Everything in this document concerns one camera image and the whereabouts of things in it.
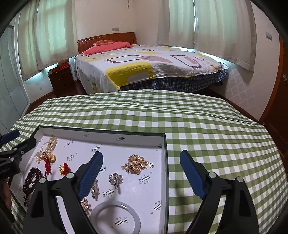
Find pearl necklace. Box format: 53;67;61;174
34;135;59;164

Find red tassel charm with beads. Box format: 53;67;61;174
43;152;56;177

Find gold coin chain necklace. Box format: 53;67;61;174
120;154;155;176

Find green white jewelry box tray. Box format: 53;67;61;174
11;126;169;233

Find person's left hand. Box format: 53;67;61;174
0;179;12;210

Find gold pearl flower brooch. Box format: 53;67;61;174
80;198;92;216

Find red knot gold charm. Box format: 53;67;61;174
59;162;71;176

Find white jade bangle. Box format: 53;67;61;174
89;200;141;234

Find small crystal brooch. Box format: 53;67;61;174
90;179;100;201

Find dark wooden nightstand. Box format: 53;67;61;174
48;67;78;98

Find green checkered tablecloth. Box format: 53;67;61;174
4;89;287;233

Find silver flower brooch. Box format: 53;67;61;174
109;173;123;194

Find red items on nightstand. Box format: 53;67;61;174
48;58;70;75

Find brown wooden door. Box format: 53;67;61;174
258;35;288;144

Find left white curtain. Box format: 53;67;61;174
18;0;78;81

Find white curtain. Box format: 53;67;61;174
18;0;78;81
157;0;257;71

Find wooden headboard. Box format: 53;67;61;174
76;32;137;55

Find orange patterned pillow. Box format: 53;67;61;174
93;39;115;46

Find pink pillow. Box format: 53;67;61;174
81;41;133;56

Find bed with patterned sheet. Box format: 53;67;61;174
74;44;228;94

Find right white curtain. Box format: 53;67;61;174
157;0;257;71

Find dark red bead bracelet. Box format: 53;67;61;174
22;167;44;196

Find wall light switch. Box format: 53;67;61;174
265;32;272;41

